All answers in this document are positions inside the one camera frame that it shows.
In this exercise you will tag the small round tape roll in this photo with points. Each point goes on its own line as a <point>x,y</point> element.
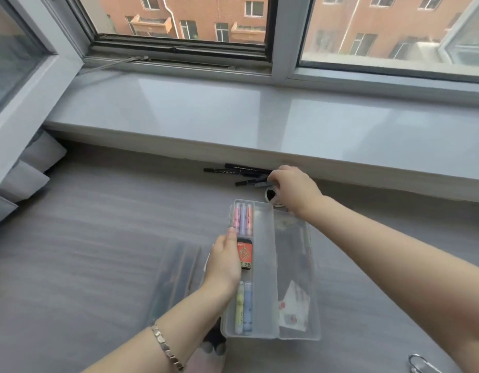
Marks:
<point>270,196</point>

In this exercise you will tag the frosted plastic box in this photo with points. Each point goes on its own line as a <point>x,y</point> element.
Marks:
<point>173,275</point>

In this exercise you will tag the long black printed pen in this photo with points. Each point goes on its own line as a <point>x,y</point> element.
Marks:
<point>243,166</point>

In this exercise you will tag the cartoon sheep pencil pouch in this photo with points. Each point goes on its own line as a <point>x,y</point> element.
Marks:
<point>208,357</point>

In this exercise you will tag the white sticker card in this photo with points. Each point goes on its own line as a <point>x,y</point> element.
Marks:
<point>293,306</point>

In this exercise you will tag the white quilted backpack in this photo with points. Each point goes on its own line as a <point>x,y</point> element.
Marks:
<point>427,367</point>

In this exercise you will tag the person's right forearm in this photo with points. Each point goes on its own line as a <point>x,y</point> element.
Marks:
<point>398,275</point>

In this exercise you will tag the small orange box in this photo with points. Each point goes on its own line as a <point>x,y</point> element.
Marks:
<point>245,254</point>

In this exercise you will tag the blue highlighter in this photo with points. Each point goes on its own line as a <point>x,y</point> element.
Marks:
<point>247,306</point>

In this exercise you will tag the orange highlighter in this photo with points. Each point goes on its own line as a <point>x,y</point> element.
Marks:
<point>249,219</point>

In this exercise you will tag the white window frame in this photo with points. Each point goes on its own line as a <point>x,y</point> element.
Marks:
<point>290,34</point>

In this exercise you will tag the grey pen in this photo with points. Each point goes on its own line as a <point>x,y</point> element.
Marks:
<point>262,184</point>

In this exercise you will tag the clear sticker pencil box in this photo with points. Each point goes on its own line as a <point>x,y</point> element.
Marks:
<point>262,268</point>

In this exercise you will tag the grey wooden desk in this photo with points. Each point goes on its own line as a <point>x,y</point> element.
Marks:
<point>88,213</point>

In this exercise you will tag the white window sill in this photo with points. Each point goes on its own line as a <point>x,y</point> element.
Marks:
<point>224,112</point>

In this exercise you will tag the open white window sash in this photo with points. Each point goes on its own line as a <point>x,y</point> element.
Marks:
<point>29,112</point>

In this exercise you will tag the brick apartment building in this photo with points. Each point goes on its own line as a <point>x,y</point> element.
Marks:
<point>208,11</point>

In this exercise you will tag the person's right hand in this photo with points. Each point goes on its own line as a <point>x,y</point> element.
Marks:
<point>295,190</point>

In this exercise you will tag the person's left forearm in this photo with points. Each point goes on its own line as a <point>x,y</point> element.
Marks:
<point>165,330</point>

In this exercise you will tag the person's left hand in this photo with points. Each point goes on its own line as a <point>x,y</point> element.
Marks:
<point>224,268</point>

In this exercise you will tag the black brush pen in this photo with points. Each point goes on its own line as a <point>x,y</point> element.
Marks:
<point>224,170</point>
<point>247,182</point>

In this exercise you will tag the pink highlighter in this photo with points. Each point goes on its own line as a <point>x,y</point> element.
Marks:
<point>236,215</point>

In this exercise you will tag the yellow highlighter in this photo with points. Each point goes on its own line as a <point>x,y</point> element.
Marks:
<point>239,306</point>

